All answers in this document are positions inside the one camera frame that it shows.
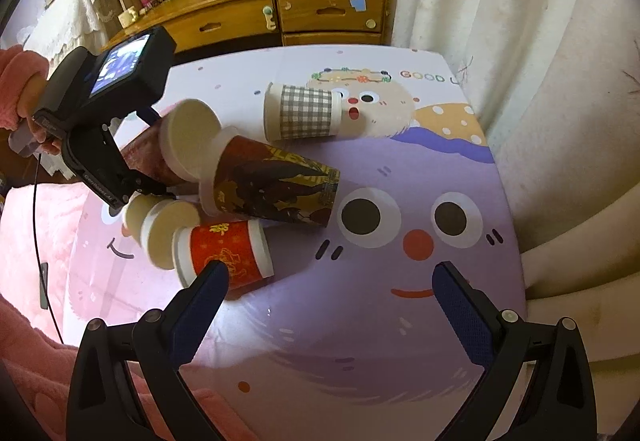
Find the lace covered piano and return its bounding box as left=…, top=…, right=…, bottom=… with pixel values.
left=24, top=0, right=122, bottom=64

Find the person left hand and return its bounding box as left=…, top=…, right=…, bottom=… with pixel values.
left=16, top=74, right=61, bottom=155

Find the dark brown patterned paper cup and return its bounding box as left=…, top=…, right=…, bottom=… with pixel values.
left=198, top=127, right=341, bottom=227

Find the pink blanket bed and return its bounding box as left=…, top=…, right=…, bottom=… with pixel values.
left=1, top=183, right=90, bottom=346

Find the small red paper cup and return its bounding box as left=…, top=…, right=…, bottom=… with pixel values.
left=171, top=220, right=274, bottom=289

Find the white floral curtain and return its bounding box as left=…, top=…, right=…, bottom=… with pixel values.
left=392, top=0, right=639, bottom=362

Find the tan kraft paper cup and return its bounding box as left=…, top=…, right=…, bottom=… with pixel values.
left=122, top=194, right=201, bottom=270

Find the yellow mug on desk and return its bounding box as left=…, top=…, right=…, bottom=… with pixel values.
left=118, top=6, right=139, bottom=29

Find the checkered paper cup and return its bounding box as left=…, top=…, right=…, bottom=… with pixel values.
left=264, top=83, right=342, bottom=142

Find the cartoon printed tablecloth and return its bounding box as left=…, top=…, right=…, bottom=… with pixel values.
left=68, top=45, right=525, bottom=440

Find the pink fleece robe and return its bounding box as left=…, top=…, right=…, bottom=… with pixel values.
left=1, top=44, right=77, bottom=440

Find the camera with lit screen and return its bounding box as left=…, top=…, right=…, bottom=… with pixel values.
left=80, top=26, right=177, bottom=126

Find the black smartphone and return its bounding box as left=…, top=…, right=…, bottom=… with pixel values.
left=39, top=262, right=50, bottom=310

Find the tall red patterned paper cup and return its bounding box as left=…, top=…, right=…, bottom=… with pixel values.
left=122, top=100, right=221, bottom=186

